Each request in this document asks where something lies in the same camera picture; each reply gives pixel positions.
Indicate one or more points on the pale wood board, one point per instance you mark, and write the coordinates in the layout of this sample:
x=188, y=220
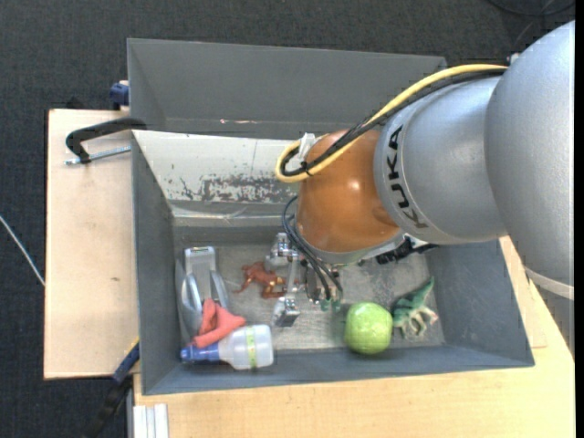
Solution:
x=86, y=253

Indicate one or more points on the red-orange soft toy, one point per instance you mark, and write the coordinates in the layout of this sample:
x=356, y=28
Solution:
x=218, y=323

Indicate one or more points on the grey metal bin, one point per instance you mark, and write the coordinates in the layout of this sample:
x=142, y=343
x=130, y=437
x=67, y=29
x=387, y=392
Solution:
x=474, y=299

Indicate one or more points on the clear plastic bottle blue cap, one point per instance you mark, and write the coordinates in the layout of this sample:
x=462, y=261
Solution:
x=248, y=347

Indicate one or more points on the green toy dinosaur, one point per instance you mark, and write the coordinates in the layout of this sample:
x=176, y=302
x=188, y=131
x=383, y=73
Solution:
x=409, y=314

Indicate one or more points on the green apple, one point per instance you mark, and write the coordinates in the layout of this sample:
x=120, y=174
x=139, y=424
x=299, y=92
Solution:
x=368, y=328

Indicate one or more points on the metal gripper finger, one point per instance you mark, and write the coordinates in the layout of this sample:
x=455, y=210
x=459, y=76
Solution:
x=282, y=247
x=286, y=312

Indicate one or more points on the orange-brown toy frog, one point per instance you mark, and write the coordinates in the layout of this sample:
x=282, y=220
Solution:
x=256, y=275

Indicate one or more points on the clear grey plastic dispenser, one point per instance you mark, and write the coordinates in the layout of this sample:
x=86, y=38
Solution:
x=199, y=267

